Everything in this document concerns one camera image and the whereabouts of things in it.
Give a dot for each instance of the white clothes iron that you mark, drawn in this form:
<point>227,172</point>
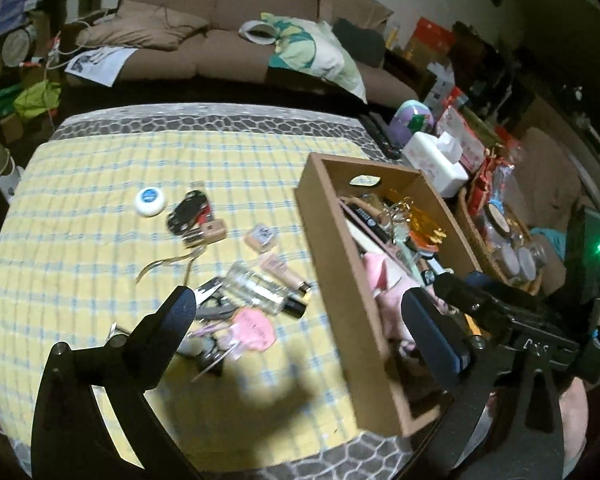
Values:
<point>2,170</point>

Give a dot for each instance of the glass jar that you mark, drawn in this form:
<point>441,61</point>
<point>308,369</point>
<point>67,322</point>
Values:
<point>497,222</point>
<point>531,257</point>
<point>511,260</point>

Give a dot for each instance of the white tape roll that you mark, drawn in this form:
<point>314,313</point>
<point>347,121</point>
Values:
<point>257,32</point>

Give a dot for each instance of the wooden box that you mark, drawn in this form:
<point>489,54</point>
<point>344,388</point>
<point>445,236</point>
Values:
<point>330,245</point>

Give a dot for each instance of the lavender round container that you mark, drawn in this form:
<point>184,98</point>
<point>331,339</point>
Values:
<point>412,120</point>

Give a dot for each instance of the floral white pillow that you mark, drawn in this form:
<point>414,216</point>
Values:
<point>320,55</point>

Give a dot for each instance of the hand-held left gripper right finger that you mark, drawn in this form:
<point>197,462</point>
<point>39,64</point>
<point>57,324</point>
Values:
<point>442,347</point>

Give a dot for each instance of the small silver scissors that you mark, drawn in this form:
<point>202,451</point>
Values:
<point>205,355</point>

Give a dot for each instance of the pink round compact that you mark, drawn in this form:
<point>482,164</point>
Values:
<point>252,332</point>

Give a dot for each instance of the green bag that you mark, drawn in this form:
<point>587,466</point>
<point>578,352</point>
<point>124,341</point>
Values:
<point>35,99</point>

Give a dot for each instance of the wicker basket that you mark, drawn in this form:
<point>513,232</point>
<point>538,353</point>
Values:
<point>500,270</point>

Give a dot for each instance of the dark grey cushion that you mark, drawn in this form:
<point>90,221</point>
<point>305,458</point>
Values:
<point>360,40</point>

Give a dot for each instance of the brown armchair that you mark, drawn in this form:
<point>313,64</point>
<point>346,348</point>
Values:
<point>550,180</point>

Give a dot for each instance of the clear glass bottle black cap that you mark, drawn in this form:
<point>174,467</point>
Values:
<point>260,290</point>

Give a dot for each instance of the white tissue box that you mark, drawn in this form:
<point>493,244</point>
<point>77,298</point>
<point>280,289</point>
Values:
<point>435,162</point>

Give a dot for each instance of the person's right forearm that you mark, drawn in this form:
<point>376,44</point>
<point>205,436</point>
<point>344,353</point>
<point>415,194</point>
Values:
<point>572,420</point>

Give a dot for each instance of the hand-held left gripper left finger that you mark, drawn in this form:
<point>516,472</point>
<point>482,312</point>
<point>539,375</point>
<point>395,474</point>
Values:
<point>172,330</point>

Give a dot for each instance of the pink sock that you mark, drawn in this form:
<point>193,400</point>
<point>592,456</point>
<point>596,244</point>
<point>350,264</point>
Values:
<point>382,272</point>
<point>405,332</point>

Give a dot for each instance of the black remote control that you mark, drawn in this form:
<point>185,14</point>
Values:
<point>382,135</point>

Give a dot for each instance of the wooden cased lipstick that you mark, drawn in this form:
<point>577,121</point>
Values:
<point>207,232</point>

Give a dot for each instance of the red cardboard box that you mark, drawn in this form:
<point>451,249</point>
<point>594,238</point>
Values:
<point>432,37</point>

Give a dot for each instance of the silver nail clipper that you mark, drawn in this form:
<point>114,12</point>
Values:
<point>211,297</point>

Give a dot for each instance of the yellow checkered tablecloth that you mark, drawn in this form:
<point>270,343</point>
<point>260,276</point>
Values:
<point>80,245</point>

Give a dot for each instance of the small beige cube box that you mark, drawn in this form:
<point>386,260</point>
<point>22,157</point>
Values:
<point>260,238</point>

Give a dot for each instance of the printed paper sheet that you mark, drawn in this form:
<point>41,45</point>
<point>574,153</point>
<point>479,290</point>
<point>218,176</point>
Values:
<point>97,65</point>

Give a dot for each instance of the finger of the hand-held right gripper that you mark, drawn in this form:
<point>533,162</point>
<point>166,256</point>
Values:
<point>510,292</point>
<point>465,297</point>

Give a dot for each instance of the beige foundation tube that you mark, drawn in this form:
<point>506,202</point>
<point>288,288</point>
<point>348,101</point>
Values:
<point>284,272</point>

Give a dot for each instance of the red and white package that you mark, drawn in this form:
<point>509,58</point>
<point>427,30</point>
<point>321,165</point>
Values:
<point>462,127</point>

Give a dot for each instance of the gold tweezers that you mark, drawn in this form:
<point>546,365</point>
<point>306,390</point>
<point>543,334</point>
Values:
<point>165,261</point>

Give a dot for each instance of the brown pillow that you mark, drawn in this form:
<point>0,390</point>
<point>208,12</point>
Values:
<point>140,27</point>

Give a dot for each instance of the white round tin blue label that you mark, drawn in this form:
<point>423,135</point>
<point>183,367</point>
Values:
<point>150,202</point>

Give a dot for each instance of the brown sofa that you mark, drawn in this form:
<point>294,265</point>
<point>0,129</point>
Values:
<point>260,5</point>

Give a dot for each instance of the orange translucent plastic accessory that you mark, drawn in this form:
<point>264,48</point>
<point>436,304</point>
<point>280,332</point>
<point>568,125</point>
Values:
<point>420,222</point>

